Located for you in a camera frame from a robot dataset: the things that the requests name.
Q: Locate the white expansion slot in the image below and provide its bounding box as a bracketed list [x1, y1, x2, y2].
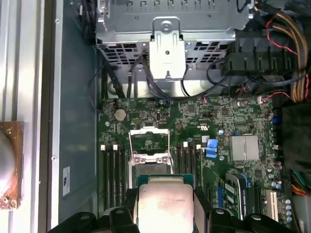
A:
[266, 190, 280, 221]

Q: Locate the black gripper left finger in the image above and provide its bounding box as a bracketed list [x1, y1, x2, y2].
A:
[47, 187, 140, 233]

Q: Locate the silver coin battery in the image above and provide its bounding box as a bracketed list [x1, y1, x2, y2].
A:
[114, 108, 126, 121]

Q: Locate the black PC case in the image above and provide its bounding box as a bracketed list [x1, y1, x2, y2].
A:
[40, 0, 311, 233]

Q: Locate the black plastic wire holder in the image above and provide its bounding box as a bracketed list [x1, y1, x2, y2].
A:
[222, 29, 298, 78]

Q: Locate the black air shroud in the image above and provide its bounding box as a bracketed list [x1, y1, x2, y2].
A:
[281, 101, 311, 170]

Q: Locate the silver chipset heatsink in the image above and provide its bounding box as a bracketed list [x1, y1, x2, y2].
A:
[229, 135, 259, 162]

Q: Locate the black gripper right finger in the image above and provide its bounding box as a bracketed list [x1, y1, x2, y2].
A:
[193, 188, 294, 233]

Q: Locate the silver CPU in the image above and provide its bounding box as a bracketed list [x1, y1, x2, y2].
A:
[136, 173, 195, 233]

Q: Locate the silver drive cage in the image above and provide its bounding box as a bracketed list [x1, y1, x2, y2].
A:
[94, 0, 255, 83]

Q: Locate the metal locking lever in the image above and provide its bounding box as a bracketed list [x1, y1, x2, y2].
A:
[126, 145, 134, 190]

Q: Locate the brown square base plate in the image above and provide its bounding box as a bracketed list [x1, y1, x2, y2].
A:
[0, 121, 25, 210]

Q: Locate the coloured wire bundle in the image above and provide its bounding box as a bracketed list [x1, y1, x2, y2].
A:
[290, 169, 311, 196]

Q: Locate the green motherboard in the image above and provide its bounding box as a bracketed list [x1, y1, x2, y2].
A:
[97, 96, 294, 233]

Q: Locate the blue board connector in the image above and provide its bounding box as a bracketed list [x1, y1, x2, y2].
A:
[205, 138, 219, 158]

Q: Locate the yellow black wire bundle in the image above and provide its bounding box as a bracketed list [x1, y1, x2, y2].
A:
[267, 9, 311, 102]

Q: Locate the black RAM slot bank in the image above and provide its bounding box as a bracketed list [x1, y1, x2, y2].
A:
[176, 141, 203, 190]
[101, 144, 129, 209]

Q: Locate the CPU socket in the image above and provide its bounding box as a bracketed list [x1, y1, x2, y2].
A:
[132, 155, 174, 190]

